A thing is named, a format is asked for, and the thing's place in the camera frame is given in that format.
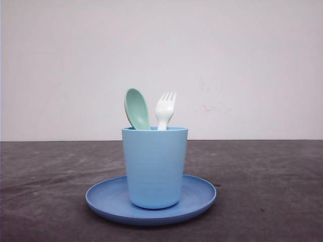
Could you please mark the white plastic fork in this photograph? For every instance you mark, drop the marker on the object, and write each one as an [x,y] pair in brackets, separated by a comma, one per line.
[165,109]

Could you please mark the light blue plastic cup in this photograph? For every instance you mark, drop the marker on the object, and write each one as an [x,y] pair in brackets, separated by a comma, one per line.
[154,163]

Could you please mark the blue plastic plate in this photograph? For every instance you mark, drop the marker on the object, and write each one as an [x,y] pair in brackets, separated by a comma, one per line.
[110,200]

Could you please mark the mint green plastic spoon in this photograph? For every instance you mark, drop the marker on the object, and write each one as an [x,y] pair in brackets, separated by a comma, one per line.
[136,110]

